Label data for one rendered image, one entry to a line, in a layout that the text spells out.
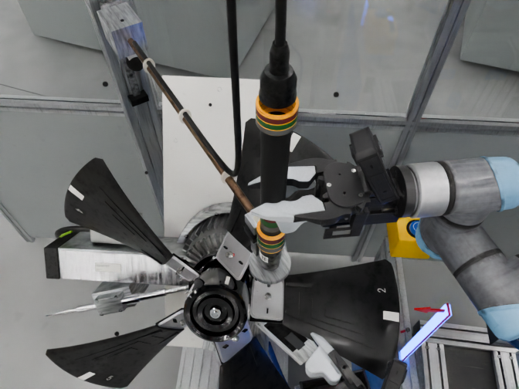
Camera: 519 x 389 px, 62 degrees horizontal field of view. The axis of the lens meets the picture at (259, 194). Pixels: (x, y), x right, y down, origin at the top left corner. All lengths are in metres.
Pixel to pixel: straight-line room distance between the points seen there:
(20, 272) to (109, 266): 1.51
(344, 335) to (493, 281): 0.31
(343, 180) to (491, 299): 0.26
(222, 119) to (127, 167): 0.84
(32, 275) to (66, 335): 0.39
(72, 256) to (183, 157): 0.33
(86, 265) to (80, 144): 0.77
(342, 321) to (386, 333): 0.09
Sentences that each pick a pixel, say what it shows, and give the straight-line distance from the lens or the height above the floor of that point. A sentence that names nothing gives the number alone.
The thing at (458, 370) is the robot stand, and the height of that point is 0.21.
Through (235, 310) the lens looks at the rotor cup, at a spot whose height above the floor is 1.22.
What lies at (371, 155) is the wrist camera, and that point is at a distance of 0.50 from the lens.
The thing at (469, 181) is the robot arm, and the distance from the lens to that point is 0.62.
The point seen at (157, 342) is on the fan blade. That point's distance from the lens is 0.96.
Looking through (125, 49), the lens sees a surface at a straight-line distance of 1.04.
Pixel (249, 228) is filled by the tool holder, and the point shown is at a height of 1.41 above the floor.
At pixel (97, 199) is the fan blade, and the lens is 0.83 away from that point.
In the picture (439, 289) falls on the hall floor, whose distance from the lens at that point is 2.34.
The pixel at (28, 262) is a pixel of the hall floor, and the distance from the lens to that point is 2.52.
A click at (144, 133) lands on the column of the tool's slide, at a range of 1.36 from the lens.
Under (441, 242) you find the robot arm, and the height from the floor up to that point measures 1.43.
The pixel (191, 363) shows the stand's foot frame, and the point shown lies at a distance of 1.99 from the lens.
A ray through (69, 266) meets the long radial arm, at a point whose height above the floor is 1.11.
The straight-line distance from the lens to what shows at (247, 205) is 0.68.
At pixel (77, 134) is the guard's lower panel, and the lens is 1.70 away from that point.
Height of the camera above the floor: 1.99
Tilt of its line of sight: 55 degrees down
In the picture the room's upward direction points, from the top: straight up
